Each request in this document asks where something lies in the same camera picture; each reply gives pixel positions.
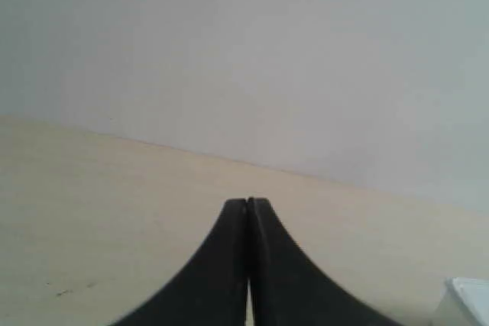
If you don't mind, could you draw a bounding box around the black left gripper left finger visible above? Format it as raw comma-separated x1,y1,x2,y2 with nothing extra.
115,199,248,325

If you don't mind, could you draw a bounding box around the white lidded plastic container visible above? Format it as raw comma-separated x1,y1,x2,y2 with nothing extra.
431,277,488,326

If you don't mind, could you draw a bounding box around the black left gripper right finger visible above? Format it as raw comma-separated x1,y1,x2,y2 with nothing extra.
247,198,398,325

